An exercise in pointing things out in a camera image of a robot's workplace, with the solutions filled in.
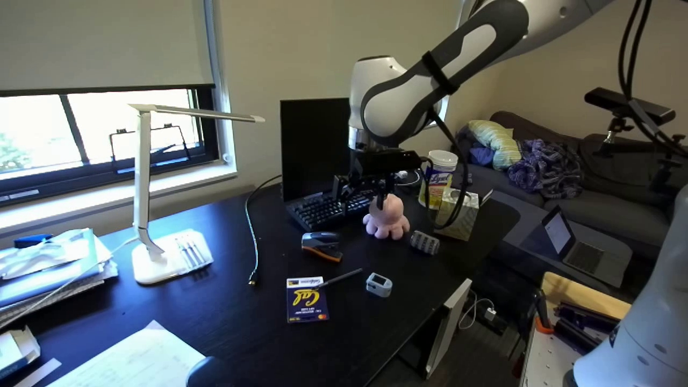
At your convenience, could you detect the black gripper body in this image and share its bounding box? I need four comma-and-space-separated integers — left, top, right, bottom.
349, 146, 426, 195

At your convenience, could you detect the pink octopus plush toy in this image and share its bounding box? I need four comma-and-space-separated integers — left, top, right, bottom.
360, 192, 413, 243

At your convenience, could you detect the wipes canister white lid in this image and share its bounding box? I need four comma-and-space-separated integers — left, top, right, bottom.
416, 146, 462, 213

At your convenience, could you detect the grey ribbed cylinder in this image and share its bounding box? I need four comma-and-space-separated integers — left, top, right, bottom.
409, 228, 443, 257

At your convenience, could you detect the black keyboard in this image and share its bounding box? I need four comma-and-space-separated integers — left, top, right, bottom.
283, 188, 377, 234

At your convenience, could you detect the olive tissue box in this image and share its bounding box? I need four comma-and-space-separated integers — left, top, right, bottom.
430, 188, 481, 243

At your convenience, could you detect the orange and black stapler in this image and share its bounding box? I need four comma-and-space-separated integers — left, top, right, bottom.
297, 228, 346, 264

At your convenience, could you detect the black computer monitor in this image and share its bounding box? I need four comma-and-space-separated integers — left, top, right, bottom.
277, 97, 355, 204

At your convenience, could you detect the white pulse oximeter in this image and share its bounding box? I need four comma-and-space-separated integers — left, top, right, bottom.
364, 268, 395, 302

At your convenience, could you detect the dark pen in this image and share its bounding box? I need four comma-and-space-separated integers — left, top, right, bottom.
315, 267, 366, 291

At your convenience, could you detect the pale yellow pillow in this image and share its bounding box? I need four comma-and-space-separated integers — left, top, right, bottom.
465, 118, 525, 173

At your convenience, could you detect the blue Cal card pack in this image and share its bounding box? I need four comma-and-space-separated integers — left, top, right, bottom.
283, 272, 332, 327

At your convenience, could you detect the white desk side panel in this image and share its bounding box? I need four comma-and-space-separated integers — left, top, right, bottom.
422, 276, 476, 379

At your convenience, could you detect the purple cloth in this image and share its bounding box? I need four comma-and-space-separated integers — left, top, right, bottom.
507, 135, 586, 203

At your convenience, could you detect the open grey laptop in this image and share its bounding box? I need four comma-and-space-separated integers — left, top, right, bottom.
520, 204, 634, 291

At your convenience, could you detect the wooden board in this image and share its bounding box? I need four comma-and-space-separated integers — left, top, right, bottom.
540, 268, 634, 322

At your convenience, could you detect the black orange clamp tool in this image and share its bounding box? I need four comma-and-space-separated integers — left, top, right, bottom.
530, 289, 624, 354

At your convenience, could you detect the white desk lamp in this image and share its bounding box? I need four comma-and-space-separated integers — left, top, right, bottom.
126, 102, 266, 289

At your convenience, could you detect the grey metal robot table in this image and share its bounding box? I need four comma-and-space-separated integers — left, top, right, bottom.
519, 327, 591, 387

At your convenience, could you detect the dark couch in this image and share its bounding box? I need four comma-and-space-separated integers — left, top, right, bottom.
457, 110, 684, 253

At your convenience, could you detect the white paper sheet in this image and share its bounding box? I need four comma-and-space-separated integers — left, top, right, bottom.
46, 318, 213, 387

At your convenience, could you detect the white roller blind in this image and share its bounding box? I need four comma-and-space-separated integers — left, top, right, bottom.
0, 0, 218, 97

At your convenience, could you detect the stack of books and papers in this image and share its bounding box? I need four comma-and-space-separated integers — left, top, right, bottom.
0, 226, 120, 329

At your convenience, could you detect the black framed window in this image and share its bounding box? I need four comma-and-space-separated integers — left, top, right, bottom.
0, 84, 222, 206

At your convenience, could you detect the blue marker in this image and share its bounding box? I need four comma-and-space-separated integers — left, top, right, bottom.
11, 233, 53, 252

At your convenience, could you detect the white USB cable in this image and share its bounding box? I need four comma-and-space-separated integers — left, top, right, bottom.
240, 173, 286, 289

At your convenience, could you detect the black camera on tripod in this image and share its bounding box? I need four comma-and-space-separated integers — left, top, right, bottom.
583, 87, 688, 190

